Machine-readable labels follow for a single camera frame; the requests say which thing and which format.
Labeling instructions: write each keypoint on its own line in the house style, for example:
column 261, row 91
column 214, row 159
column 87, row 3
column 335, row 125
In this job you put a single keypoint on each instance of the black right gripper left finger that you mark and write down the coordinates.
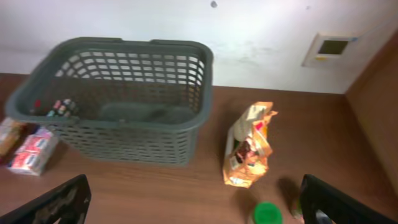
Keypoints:
column 66, row 204

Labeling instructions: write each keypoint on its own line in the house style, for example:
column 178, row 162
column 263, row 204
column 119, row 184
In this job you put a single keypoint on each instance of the colourful tissue multipack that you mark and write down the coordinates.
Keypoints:
column 33, row 155

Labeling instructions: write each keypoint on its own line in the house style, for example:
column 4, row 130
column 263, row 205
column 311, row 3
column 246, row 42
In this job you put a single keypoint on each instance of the grey plastic basket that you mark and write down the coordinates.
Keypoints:
column 119, row 100

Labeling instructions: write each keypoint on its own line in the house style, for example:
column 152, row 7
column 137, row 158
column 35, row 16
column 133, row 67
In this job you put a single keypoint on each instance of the orange snack bag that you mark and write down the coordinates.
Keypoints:
column 247, row 147

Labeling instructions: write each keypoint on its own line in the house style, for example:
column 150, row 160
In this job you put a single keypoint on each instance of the green lid jar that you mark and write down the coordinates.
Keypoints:
column 296, row 210
column 265, row 213

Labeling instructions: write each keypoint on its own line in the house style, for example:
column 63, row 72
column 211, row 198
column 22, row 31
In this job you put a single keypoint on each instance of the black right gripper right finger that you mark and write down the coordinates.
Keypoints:
column 322, row 203

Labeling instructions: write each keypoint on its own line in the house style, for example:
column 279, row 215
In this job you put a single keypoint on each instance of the orange noodle packet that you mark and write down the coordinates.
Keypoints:
column 10, row 133

